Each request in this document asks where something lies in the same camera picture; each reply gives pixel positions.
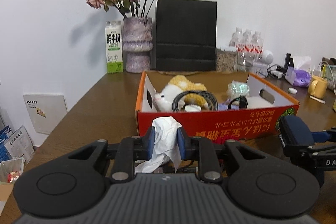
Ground white tissue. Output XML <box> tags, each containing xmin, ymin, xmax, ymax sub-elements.
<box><xmin>135</xmin><ymin>117</ymin><xmax>182</xmax><ymax>173</ymax></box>

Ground small black cable coil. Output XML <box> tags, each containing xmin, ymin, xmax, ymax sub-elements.
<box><xmin>227</xmin><ymin>95</ymin><xmax>249</xmax><ymax>110</ymax></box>

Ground white ribbed lid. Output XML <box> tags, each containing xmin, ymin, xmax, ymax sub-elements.
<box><xmin>184</xmin><ymin>105</ymin><xmax>202</xmax><ymax>113</ymax></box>

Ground yellow white plush toy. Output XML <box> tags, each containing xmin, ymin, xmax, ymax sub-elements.
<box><xmin>154</xmin><ymin>75</ymin><xmax>209</xmax><ymax>112</ymax></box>

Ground white round cap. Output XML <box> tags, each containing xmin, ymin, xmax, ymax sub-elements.
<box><xmin>288</xmin><ymin>88</ymin><xmax>297</xmax><ymax>94</ymax></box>

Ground yellow mug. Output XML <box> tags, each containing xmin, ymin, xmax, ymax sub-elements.
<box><xmin>308</xmin><ymin>76</ymin><xmax>327</xmax><ymax>100</ymax></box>

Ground purple cloth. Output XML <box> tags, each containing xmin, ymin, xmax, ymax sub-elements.
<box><xmin>218</xmin><ymin>102</ymin><xmax>229</xmax><ymax>111</ymax></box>

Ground orange cardboard box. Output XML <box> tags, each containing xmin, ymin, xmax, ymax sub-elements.
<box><xmin>135</xmin><ymin>71</ymin><xmax>299</xmax><ymax>144</ymax></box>

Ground purple tissue pack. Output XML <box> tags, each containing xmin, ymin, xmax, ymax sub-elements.
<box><xmin>285</xmin><ymin>67</ymin><xmax>311</xmax><ymax>88</ymax></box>

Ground white power adapter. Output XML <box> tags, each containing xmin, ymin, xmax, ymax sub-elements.
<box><xmin>270</xmin><ymin>70</ymin><xmax>283</xmax><ymax>79</ymax></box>

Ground white tin box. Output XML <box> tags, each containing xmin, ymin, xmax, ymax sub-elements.
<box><xmin>250</xmin><ymin>62</ymin><xmax>269</xmax><ymax>79</ymax></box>

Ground iridescent crumpled wrapper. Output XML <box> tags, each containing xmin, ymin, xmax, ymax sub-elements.
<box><xmin>227</xmin><ymin>81</ymin><xmax>250</xmax><ymax>99</ymax></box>

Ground empty clear glass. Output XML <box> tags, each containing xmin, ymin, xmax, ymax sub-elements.
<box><xmin>237</xmin><ymin>52</ymin><xmax>255</xmax><ymax>73</ymax></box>

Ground clear jar of pellets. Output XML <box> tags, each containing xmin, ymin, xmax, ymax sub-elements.
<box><xmin>216</xmin><ymin>47</ymin><xmax>238</xmax><ymax>72</ymax></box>

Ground right water bottle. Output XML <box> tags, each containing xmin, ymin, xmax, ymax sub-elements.
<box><xmin>252</xmin><ymin>31</ymin><xmax>263</xmax><ymax>55</ymax></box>

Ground water bottle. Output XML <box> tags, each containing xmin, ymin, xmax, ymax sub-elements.
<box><xmin>229</xmin><ymin>27</ymin><xmax>244</xmax><ymax>52</ymax></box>
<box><xmin>243</xmin><ymin>29</ymin><xmax>254</xmax><ymax>52</ymax></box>
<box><xmin>252</xmin><ymin>31</ymin><xmax>263</xmax><ymax>55</ymax></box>

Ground purple marbled vase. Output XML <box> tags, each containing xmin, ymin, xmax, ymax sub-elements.
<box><xmin>122</xmin><ymin>17</ymin><xmax>153</xmax><ymax>73</ymax></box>

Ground middle water bottle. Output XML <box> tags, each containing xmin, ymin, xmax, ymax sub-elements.
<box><xmin>243</xmin><ymin>29</ymin><xmax>254</xmax><ymax>52</ymax></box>

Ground left water bottle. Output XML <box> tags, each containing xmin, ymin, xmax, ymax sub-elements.
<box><xmin>229</xmin><ymin>27</ymin><xmax>244</xmax><ymax>52</ymax></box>

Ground green white milk carton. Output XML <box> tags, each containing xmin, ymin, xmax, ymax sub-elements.
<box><xmin>105</xmin><ymin>21</ymin><xmax>123</xmax><ymax>73</ymax></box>

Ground black paper bag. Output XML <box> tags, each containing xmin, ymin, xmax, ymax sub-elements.
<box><xmin>155</xmin><ymin>0</ymin><xmax>217</xmax><ymax>72</ymax></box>

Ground blue white booklets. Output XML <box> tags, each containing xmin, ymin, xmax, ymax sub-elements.
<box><xmin>0</xmin><ymin>126</ymin><xmax>35</xmax><ymax>163</ymax></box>

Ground small trash bin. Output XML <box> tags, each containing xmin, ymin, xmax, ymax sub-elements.
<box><xmin>0</xmin><ymin>157</ymin><xmax>25</xmax><ymax>185</ymax></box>

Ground braided black cable coil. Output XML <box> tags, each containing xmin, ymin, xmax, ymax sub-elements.
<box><xmin>171</xmin><ymin>90</ymin><xmax>219</xmax><ymax>111</ymax></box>

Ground white wall panel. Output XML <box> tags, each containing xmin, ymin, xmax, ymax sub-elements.
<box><xmin>23</xmin><ymin>94</ymin><xmax>68</xmax><ymax>134</ymax></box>

